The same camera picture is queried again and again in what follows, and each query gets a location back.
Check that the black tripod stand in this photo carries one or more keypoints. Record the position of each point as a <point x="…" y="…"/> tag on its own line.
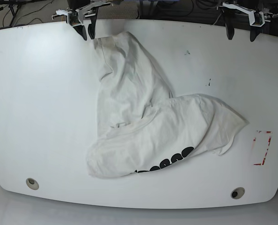
<point x="13" y="8"/>

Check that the image-right gripper white bracket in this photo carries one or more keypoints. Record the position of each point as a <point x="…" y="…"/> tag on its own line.
<point x="256" y="18"/>

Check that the image-left gripper white bracket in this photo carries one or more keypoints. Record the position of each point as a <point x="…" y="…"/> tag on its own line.
<point x="80" y="10"/>

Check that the left table cable grommet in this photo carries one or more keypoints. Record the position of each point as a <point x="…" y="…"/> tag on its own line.
<point x="32" y="184"/>

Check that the table cable grommet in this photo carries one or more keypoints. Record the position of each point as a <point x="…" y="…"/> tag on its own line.
<point x="32" y="184"/>
<point x="237" y="193"/>

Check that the white printed t-shirt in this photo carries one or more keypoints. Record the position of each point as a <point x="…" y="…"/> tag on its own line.
<point x="141" y="126"/>

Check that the red tape rectangle marking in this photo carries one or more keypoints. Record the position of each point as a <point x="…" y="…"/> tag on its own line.
<point x="260" y="147"/>

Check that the right table cable grommet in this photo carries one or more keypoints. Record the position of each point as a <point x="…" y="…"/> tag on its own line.
<point x="237" y="193"/>

